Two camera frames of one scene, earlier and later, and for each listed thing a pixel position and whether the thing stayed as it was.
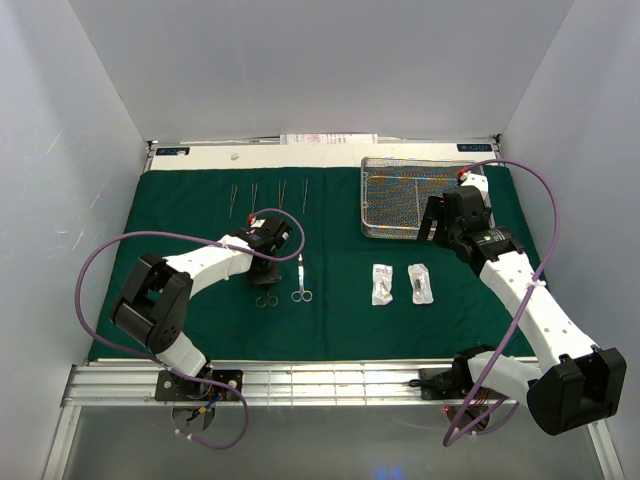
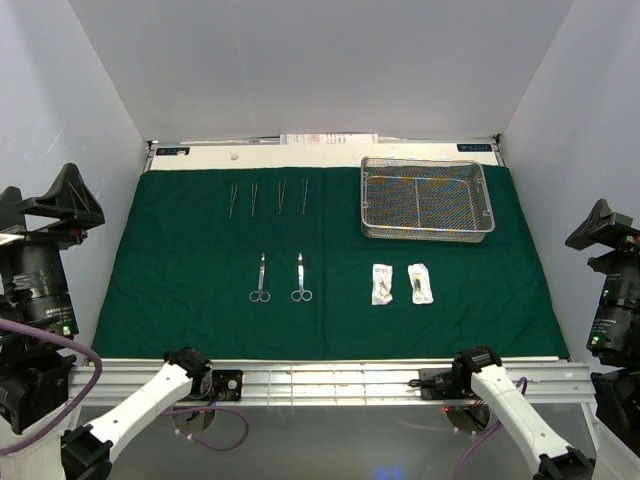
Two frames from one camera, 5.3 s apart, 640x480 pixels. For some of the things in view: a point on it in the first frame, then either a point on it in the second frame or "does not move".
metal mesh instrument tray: [394, 192] does not move
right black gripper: [434, 211] to [596, 226]
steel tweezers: [305, 196] does not move
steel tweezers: [280, 196] does not move
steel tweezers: [232, 198] does not move
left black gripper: [270, 278] to [69, 195]
